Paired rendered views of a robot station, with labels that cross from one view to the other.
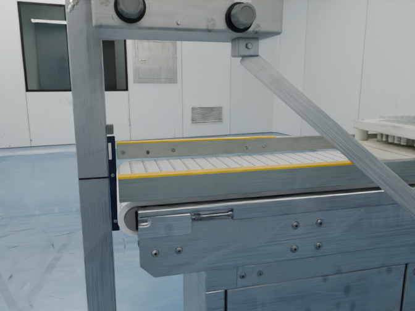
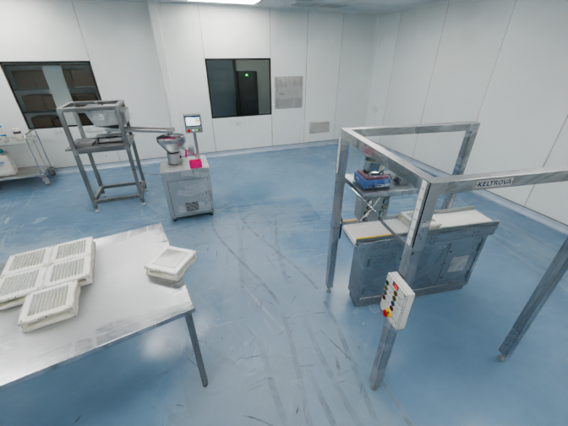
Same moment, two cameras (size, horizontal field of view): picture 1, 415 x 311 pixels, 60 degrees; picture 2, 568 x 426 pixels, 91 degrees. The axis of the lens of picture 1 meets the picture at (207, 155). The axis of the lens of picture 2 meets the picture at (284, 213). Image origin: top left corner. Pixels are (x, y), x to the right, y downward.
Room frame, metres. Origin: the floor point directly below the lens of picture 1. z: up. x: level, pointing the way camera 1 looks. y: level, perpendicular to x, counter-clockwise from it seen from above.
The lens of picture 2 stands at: (-1.37, 0.60, 2.11)
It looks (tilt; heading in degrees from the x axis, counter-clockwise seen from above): 30 degrees down; 3
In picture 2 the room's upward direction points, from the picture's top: straight up
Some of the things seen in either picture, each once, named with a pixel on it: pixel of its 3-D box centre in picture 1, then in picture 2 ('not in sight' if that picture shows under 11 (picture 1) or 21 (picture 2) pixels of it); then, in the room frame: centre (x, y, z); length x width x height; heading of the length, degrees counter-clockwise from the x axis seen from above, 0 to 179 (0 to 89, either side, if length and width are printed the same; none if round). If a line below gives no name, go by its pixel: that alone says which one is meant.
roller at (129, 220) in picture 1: (132, 191); not in sight; (0.58, 0.13, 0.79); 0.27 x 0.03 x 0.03; 14
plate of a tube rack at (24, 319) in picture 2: not in sight; (50, 301); (-0.30, 1.98, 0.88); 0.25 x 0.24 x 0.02; 31
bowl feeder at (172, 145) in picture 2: not in sight; (177, 150); (2.35, 2.23, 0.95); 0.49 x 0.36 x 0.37; 112
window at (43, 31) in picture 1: (76, 49); (240, 88); (5.22, 1.83, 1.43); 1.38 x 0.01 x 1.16; 112
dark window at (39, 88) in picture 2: not in sight; (58, 95); (3.94, 4.95, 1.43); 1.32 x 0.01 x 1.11; 112
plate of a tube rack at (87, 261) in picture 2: not in sight; (68, 270); (-0.04, 2.06, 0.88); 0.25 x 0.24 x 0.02; 31
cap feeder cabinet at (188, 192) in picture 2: not in sight; (188, 188); (2.32, 2.16, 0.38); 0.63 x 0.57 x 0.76; 112
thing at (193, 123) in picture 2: not in sight; (194, 137); (2.53, 2.02, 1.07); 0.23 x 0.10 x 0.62; 112
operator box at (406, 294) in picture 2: not in sight; (396, 300); (-0.28, 0.04, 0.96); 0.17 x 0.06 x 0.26; 14
